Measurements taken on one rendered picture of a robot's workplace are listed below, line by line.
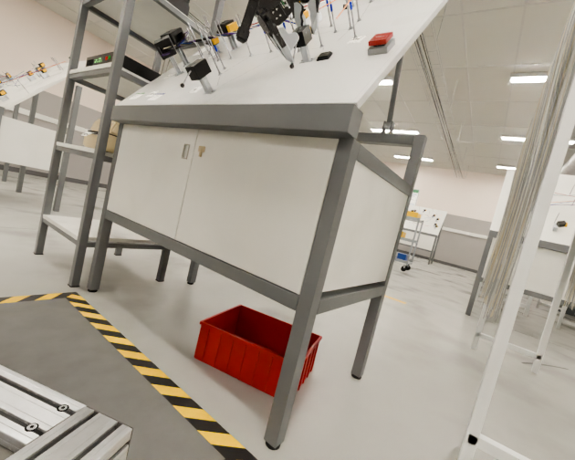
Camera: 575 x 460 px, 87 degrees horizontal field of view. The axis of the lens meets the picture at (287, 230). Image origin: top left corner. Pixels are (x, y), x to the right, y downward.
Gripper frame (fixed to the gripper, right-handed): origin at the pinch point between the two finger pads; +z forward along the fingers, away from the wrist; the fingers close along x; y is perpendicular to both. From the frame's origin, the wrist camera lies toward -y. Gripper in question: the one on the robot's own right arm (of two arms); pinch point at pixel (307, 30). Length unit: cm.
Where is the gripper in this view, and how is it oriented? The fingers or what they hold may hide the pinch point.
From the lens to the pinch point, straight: 112.7
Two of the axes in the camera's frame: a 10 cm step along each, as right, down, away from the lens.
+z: 1.1, 9.1, 4.0
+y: 4.9, -3.9, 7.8
